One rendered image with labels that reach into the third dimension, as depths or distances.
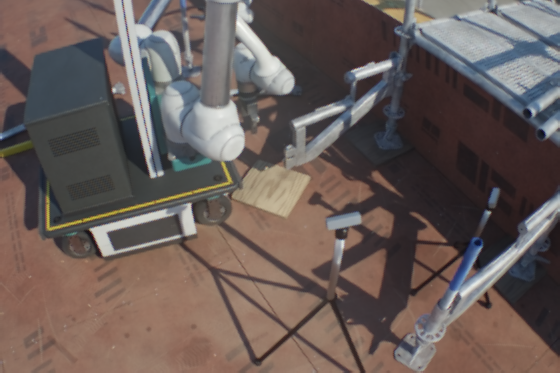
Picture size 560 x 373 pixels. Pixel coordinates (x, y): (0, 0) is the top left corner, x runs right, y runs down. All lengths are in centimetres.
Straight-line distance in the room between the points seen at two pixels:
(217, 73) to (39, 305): 137
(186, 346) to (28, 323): 77
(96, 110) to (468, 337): 175
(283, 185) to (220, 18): 120
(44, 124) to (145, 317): 91
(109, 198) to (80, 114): 44
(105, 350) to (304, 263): 98
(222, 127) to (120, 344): 101
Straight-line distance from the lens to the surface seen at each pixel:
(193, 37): 384
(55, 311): 220
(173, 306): 204
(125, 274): 218
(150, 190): 203
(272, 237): 220
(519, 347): 214
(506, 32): 261
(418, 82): 254
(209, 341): 193
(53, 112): 173
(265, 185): 240
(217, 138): 157
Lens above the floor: 174
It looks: 43 degrees down
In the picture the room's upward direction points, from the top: straight up
